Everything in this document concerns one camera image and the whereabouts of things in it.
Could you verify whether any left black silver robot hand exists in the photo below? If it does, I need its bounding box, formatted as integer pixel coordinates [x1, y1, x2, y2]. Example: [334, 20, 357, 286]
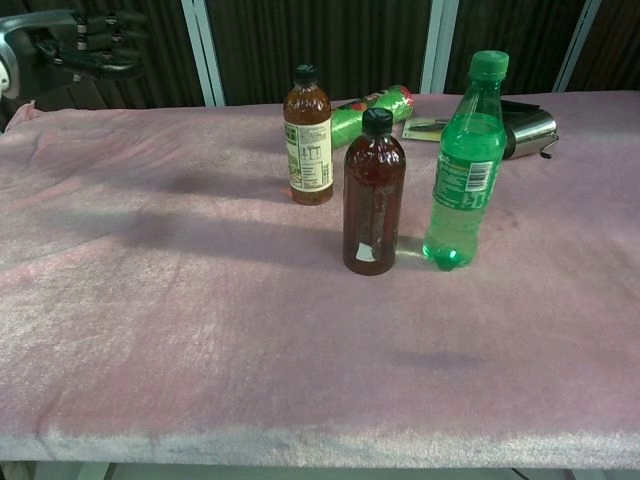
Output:
[0, 9, 151, 84]

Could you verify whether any amber bottle with white label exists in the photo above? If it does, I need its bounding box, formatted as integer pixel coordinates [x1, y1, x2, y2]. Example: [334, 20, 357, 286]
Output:
[282, 64, 335, 206]

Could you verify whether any green plastic soda bottle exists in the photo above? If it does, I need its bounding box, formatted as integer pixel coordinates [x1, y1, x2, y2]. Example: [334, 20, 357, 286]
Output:
[422, 50, 510, 272]

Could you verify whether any green chips can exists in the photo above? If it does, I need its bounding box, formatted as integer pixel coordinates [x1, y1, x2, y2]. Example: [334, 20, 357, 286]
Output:
[329, 84, 415, 149]

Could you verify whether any pink fleece table cloth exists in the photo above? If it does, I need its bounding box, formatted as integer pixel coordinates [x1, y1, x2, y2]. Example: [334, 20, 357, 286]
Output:
[0, 89, 640, 464]

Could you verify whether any dark brown bottle without label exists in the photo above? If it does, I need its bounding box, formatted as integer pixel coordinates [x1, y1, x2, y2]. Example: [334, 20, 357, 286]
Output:
[342, 107, 406, 275]

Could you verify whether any yellow pen blister pack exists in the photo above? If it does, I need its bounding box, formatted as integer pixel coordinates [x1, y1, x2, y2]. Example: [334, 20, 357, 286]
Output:
[402, 116, 454, 142]

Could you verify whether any grey aluminium partition post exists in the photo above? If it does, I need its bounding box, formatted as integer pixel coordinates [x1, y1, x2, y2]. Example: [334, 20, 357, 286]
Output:
[180, 0, 225, 107]
[418, 0, 454, 96]
[553, 0, 602, 94]

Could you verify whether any steel cup with wire handle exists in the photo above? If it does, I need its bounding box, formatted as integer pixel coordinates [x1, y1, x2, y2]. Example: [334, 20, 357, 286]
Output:
[502, 109, 559, 162]

